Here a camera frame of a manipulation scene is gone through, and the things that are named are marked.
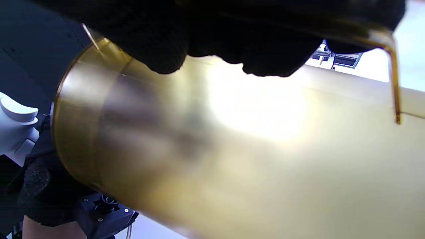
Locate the person's left hand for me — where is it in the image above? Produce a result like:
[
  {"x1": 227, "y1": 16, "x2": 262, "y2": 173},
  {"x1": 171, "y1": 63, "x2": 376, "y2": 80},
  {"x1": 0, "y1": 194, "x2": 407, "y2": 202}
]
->
[{"x1": 0, "y1": 115, "x2": 97, "y2": 228}]

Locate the person's right hand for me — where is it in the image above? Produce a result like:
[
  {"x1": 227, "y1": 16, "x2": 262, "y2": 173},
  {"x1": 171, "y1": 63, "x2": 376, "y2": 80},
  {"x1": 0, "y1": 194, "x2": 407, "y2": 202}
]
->
[{"x1": 30, "y1": 0, "x2": 407, "y2": 77}]

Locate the yellow plastic water kettle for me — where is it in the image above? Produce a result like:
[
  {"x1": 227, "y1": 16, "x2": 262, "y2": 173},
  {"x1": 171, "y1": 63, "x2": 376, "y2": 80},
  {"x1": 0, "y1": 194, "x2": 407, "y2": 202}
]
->
[{"x1": 96, "y1": 18, "x2": 425, "y2": 239}]

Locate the person's left forearm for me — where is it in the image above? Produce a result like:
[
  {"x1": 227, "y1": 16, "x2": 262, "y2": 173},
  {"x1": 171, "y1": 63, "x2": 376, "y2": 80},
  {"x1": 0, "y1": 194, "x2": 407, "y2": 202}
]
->
[{"x1": 22, "y1": 215, "x2": 87, "y2": 239}]

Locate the black and white left controller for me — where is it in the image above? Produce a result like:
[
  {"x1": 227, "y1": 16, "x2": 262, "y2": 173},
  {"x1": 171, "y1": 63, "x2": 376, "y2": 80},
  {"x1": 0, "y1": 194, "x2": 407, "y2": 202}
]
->
[{"x1": 0, "y1": 92, "x2": 40, "y2": 166}]

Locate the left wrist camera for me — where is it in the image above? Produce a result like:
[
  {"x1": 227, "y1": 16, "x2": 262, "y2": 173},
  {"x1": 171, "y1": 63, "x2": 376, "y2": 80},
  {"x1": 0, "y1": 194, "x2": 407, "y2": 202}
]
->
[{"x1": 75, "y1": 194, "x2": 139, "y2": 239}]

